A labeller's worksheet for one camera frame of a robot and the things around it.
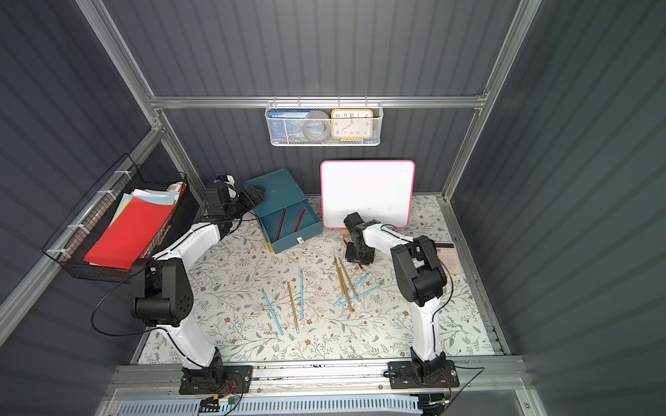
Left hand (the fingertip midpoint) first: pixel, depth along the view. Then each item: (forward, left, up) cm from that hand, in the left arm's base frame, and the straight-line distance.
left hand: (254, 192), depth 92 cm
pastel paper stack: (-11, +24, +9) cm, 28 cm away
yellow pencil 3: (-23, -34, -22) cm, 46 cm away
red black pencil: (-9, -10, -7) cm, 15 cm away
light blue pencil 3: (-27, -34, -22) cm, 49 cm away
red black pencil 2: (-7, -16, -7) cm, 19 cm away
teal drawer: (-9, -13, -7) cm, 18 cm away
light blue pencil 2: (-28, -17, -23) cm, 40 cm away
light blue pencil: (-35, -7, -22) cm, 42 cm away
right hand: (-15, -38, -22) cm, 46 cm away
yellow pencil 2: (-24, -31, -22) cm, 45 cm away
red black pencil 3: (-6, -33, -22) cm, 40 cm away
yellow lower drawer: (-19, -8, -9) cm, 22 cm away
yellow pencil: (-33, -15, -22) cm, 43 cm away
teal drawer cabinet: (+1, -10, +1) cm, 10 cm away
